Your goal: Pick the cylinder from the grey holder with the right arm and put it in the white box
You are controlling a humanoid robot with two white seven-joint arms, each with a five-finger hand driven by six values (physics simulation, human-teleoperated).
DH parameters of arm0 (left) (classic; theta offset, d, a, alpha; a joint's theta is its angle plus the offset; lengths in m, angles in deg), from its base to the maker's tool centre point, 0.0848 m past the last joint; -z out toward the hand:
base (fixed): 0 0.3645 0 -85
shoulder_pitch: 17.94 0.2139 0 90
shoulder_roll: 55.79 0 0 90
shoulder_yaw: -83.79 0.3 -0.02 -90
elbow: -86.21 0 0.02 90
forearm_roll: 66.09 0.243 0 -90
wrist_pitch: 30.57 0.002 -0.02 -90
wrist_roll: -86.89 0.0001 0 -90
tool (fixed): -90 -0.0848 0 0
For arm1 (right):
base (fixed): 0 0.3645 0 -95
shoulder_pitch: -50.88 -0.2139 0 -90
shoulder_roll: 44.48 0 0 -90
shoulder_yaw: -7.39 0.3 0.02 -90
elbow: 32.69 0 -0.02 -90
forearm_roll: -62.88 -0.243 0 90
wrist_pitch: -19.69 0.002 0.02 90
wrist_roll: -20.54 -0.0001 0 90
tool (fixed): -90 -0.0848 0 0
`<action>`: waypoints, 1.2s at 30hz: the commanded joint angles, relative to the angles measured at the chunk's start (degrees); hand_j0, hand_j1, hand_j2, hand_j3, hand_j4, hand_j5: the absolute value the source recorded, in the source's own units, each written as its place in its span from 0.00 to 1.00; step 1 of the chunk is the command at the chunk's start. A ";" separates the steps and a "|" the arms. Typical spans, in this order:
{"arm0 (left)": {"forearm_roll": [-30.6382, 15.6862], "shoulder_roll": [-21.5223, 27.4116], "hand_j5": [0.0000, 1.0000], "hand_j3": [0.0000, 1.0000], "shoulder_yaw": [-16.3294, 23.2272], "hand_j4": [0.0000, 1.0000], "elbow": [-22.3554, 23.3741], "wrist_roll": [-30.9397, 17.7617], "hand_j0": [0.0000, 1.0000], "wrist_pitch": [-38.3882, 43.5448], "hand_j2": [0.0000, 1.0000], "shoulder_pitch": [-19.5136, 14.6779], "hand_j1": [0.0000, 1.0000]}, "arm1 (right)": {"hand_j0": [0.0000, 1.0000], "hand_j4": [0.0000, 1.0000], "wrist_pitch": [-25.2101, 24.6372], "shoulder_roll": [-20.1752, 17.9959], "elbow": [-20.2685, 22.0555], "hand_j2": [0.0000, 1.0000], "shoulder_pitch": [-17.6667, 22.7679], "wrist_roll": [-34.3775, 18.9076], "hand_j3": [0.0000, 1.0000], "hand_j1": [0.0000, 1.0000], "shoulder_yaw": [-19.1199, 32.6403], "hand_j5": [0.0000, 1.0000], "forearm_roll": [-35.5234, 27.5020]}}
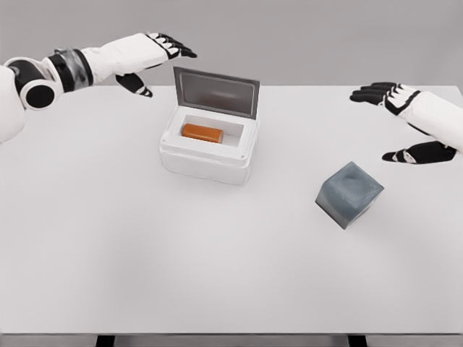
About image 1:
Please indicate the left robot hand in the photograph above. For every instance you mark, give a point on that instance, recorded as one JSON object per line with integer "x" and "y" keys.
{"x": 144, "y": 54}

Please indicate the white cooler box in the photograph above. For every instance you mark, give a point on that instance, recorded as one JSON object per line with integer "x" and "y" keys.
{"x": 206, "y": 152}

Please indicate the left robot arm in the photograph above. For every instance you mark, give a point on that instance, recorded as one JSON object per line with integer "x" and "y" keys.
{"x": 47, "y": 76}

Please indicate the grey cooler box lid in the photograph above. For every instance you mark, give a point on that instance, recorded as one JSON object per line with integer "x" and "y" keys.
{"x": 217, "y": 92}

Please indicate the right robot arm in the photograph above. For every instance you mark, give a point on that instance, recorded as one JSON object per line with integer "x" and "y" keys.
{"x": 450, "y": 119}

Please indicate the grey cube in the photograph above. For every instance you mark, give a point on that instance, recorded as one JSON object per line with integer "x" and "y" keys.
{"x": 349, "y": 195}

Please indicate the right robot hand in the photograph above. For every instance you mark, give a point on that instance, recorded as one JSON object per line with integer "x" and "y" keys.
{"x": 416, "y": 105}

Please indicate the orange block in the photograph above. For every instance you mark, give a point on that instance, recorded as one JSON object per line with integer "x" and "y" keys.
{"x": 202, "y": 133}

